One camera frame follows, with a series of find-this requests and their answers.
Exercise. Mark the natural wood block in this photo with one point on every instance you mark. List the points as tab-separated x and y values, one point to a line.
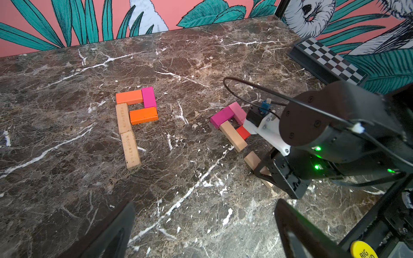
123	118
233	136
130	148
253	160

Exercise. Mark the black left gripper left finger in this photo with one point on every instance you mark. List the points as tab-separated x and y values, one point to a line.
109	238

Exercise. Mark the black white checkerboard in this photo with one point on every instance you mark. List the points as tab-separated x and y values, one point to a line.
325	64

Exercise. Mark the orange block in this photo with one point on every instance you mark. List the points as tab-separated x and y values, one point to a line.
143	115
129	97

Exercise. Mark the yellow big blind chip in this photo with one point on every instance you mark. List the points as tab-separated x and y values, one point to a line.
360	249

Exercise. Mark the black front rail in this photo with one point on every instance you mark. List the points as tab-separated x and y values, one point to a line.
388	226

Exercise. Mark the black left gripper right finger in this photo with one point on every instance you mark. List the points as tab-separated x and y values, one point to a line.
300	238

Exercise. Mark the red block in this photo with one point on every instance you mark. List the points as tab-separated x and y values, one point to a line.
243	132

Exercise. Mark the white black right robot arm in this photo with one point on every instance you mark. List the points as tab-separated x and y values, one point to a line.
341	131

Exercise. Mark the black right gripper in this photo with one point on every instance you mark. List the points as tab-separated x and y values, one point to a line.
292	174

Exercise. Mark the magenta block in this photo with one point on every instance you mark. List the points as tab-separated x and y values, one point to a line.
148	96
222	116

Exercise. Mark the pink block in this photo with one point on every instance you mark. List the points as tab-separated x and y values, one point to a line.
239	113

